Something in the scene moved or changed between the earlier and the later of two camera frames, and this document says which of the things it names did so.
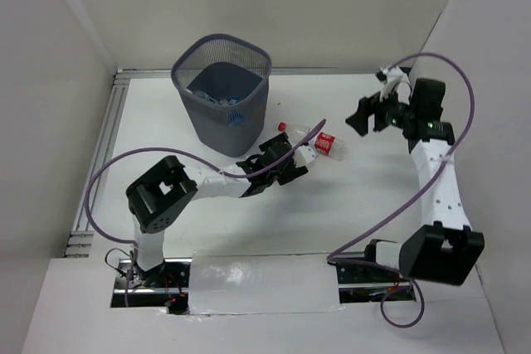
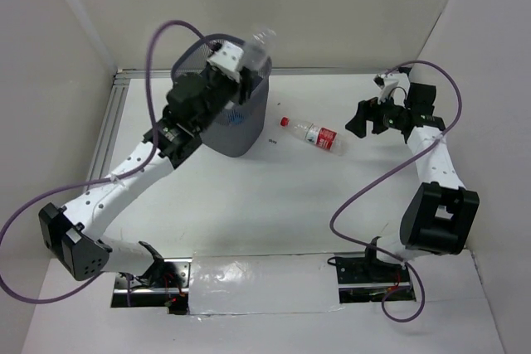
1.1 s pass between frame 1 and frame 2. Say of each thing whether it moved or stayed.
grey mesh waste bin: stayed
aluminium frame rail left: stayed
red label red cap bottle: moved
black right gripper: stayed
